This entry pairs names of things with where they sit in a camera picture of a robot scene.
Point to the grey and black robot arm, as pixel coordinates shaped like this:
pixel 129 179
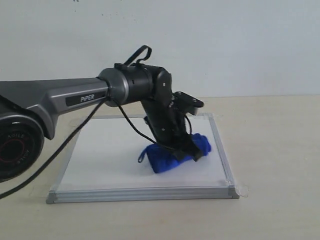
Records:
pixel 29 110

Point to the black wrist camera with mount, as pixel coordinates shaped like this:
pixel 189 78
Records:
pixel 186 103

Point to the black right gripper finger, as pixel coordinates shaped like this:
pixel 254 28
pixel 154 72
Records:
pixel 192 149

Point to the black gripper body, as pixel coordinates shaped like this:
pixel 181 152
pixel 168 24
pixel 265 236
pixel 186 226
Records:
pixel 167 124

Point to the white board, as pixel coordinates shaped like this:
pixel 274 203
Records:
pixel 101 165

